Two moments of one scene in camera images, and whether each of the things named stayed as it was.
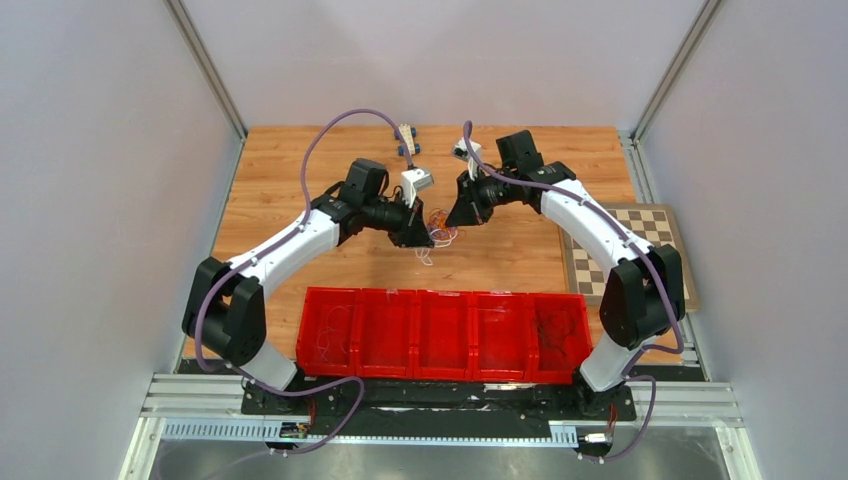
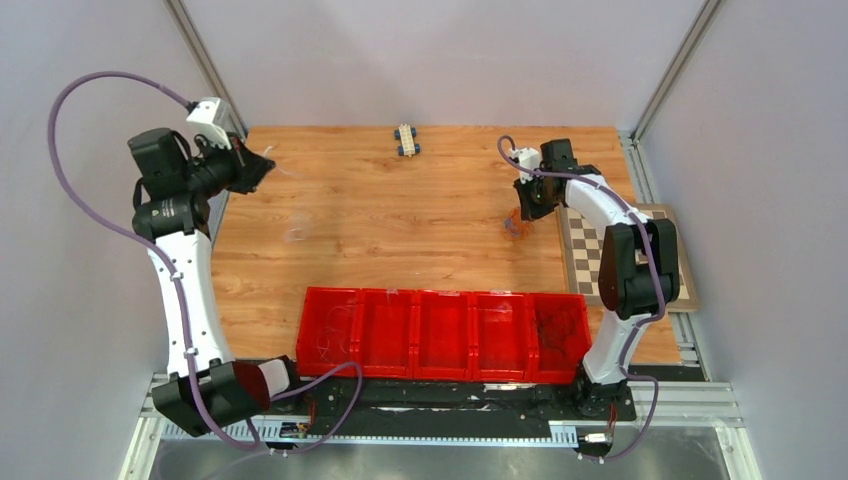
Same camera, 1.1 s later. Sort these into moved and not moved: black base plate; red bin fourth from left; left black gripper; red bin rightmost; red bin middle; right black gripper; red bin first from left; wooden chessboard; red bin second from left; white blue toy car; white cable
Moved: left black gripper; white cable; right black gripper
Not moved: white blue toy car; red bin rightmost; red bin first from left; wooden chessboard; red bin second from left; red bin fourth from left; black base plate; red bin middle
